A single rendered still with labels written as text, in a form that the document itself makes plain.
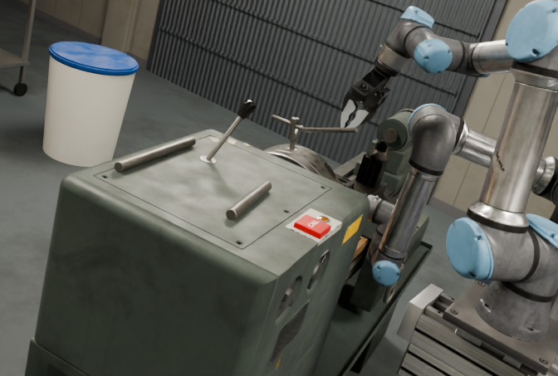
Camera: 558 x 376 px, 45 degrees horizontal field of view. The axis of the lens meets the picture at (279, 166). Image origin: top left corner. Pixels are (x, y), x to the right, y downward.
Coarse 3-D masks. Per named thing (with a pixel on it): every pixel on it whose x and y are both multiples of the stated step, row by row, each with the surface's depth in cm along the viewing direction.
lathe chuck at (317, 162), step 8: (280, 144) 191; (288, 144) 189; (288, 152) 181; (296, 152) 182; (304, 152) 184; (312, 152) 186; (312, 160) 182; (320, 160) 184; (320, 168) 181; (328, 176) 182; (336, 176) 186
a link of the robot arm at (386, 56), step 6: (384, 48) 167; (378, 54) 169; (384, 54) 166; (390, 54) 166; (396, 54) 165; (378, 60) 169; (384, 60) 167; (390, 60) 166; (396, 60) 166; (402, 60) 166; (408, 60) 167; (390, 66) 166; (396, 66) 167; (402, 66) 167
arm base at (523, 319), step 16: (496, 288) 140; (512, 288) 136; (480, 304) 142; (496, 304) 138; (512, 304) 136; (528, 304) 135; (544, 304) 136; (496, 320) 138; (512, 320) 136; (528, 320) 136; (544, 320) 137; (512, 336) 136; (528, 336) 136; (544, 336) 139
